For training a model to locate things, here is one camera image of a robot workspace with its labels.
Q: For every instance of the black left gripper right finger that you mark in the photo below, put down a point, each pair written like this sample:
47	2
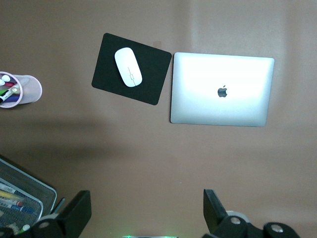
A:
215	218

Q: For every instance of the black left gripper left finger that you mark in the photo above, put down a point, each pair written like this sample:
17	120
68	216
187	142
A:
76	213

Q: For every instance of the silver laptop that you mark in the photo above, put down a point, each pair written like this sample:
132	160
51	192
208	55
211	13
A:
198	99

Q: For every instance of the green marker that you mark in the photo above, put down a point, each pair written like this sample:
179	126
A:
5	93
25	226

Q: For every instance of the purple marker black cap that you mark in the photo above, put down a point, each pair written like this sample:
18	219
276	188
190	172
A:
13	99

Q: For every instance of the white-capped marker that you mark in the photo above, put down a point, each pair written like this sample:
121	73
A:
1	82
6	78

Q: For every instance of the silver mesh desk tray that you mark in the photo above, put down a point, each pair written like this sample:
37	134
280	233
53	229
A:
37	196

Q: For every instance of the yellow pen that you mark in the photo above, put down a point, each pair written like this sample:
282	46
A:
7	194

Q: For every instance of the pink mesh pen cup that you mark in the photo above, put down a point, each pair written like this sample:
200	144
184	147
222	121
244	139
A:
32	86

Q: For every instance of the black mouse pad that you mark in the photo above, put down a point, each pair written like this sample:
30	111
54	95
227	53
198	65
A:
104	81

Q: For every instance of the white computer mouse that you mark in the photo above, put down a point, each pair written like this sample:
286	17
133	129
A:
127	67

